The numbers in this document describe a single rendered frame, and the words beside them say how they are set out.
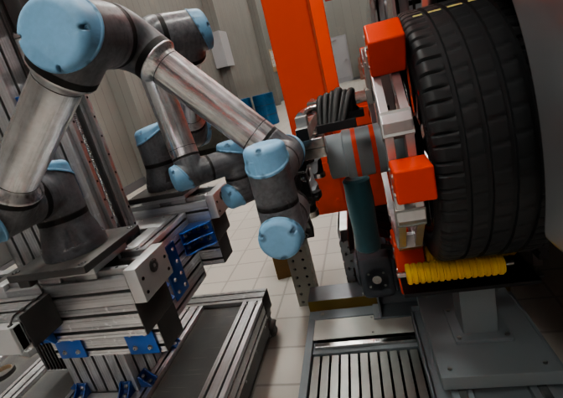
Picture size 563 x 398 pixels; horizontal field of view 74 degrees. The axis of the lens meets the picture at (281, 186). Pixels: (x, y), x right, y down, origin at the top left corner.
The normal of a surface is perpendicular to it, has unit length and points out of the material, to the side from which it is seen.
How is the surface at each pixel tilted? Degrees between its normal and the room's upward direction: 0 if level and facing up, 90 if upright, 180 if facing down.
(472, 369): 0
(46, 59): 85
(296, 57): 90
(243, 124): 76
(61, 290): 90
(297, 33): 90
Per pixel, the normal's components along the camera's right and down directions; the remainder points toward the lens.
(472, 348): -0.24, -0.93
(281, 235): -0.16, 0.32
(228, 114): 0.01, 0.05
